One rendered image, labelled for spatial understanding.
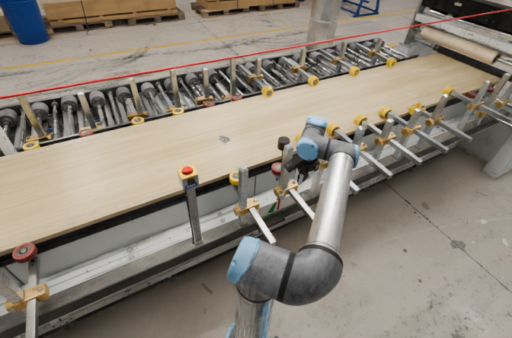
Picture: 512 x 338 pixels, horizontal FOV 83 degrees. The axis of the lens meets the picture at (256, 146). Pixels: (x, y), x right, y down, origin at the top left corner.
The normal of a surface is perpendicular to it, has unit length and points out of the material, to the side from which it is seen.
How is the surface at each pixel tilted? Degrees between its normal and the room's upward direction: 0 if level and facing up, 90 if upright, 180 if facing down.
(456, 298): 0
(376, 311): 0
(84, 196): 0
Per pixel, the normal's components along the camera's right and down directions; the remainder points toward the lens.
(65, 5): 0.49, 0.58
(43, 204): 0.04, -0.76
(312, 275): 0.20, -0.47
